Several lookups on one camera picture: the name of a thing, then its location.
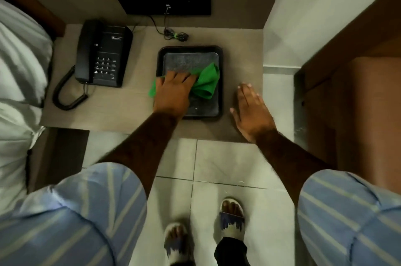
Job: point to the person's right hand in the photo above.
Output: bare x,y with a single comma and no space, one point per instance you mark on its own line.
253,118

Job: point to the person's left hand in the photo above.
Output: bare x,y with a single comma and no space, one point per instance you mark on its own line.
172,96

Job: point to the person's right middle finger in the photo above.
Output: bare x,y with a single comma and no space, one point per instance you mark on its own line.
250,92

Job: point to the person's left fingers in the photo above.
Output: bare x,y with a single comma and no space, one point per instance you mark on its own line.
178,75

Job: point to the person's right thumb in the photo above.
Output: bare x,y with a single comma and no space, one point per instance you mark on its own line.
235,115

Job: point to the person's right little finger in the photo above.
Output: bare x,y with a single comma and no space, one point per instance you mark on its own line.
265,109

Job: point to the green cleaning cloth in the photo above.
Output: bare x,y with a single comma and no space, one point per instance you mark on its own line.
205,82

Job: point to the person's right forearm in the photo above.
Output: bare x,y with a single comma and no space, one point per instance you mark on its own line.
288,165

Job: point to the person's left forearm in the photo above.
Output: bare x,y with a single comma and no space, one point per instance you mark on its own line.
147,146

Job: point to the black rectangular tray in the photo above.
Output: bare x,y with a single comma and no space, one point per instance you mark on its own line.
188,59

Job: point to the black desk telephone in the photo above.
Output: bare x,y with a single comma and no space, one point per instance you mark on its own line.
109,55

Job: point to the brown wooden cabinet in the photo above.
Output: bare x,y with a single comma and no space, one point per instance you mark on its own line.
354,102

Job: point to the black telephone handset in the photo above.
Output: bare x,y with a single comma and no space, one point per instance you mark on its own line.
89,49

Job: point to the white blue sandal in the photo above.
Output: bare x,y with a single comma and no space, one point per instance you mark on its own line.
177,243
231,222

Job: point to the black trouser leg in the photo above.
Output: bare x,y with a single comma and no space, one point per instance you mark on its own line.
230,253

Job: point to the blue striped shirt sleeve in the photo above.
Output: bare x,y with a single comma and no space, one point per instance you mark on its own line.
351,222
69,218

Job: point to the white pillow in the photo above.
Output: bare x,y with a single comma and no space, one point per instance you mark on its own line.
22,52

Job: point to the brown wooden headboard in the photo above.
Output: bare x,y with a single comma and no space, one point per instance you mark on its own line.
28,2

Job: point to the white bed sheet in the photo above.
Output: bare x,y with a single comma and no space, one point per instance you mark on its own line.
15,149

